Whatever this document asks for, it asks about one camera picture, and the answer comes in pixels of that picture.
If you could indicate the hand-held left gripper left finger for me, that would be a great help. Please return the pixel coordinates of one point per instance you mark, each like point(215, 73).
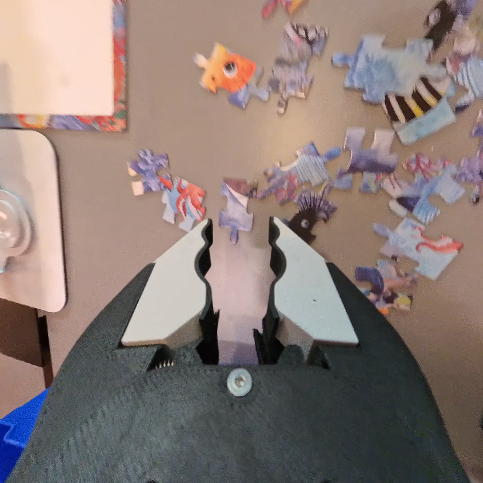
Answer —
point(169, 294)

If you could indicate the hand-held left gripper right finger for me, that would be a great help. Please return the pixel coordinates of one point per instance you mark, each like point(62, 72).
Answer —
point(309, 298)

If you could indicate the black sea urchin puzzle piece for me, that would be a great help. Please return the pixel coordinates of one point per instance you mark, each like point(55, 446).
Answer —
point(305, 222)

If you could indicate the red octopus puzzle piece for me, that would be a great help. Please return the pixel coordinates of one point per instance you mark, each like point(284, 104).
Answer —
point(188, 200)

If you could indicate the striped fish puzzle piece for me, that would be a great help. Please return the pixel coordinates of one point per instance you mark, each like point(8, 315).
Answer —
point(411, 102)

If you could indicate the jigsaw puzzle pieces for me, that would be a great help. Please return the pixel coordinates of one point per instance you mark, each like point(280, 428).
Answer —
point(226, 71)

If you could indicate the urchin and green puzzle piece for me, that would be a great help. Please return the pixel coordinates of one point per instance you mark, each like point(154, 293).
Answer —
point(439, 20)

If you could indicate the blue plastic bin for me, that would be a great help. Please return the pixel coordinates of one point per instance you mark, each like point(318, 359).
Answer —
point(15, 445)

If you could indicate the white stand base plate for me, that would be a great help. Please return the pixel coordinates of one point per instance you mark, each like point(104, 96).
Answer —
point(45, 226)

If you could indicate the puzzle frame board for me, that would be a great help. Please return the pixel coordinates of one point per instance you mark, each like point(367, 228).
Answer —
point(56, 56)

